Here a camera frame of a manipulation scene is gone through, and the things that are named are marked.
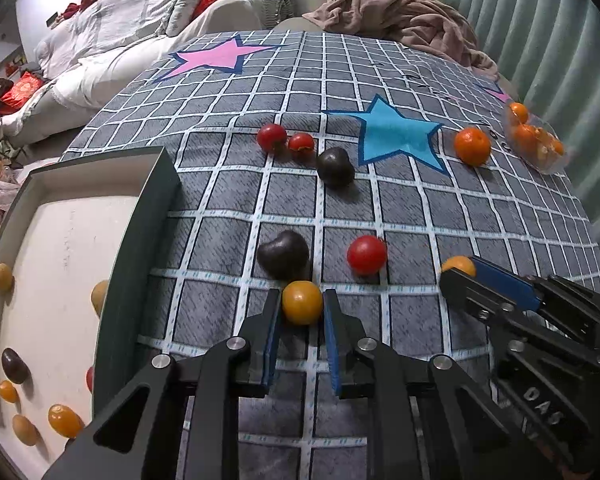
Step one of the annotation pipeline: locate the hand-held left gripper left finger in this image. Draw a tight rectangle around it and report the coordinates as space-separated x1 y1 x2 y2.
42 288 283 480

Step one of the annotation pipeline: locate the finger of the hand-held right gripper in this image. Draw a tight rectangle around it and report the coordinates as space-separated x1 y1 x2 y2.
470 255 546 312
439 266 526 330

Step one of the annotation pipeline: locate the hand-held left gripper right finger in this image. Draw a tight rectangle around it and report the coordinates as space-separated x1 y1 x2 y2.
322 288 531 480

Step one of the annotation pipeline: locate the dark green cardboard box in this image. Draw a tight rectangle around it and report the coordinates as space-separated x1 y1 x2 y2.
0 146 183 480

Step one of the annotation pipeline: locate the grey checkered tablecloth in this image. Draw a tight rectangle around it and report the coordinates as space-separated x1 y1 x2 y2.
60 30 600 480

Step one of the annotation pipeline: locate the plastic bag of mandarins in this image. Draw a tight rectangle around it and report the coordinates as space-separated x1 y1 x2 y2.
502 101 569 176

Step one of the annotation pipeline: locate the blue paper star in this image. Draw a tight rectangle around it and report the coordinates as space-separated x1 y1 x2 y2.
321 94 451 176

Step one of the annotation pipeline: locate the pale green curtain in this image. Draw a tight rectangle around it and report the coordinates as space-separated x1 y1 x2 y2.
445 0 600 241

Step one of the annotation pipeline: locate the pink blanket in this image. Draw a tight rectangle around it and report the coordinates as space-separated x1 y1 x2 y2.
302 0 501 81

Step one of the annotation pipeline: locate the large pink paper star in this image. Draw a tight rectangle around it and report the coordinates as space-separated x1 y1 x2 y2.
152 34 281 82

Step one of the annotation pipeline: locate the white covered sofa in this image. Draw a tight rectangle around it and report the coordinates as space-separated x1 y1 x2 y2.
0 0 301 138

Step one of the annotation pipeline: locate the red patterned pillow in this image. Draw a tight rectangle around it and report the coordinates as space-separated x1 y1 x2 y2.
0 71 46 116

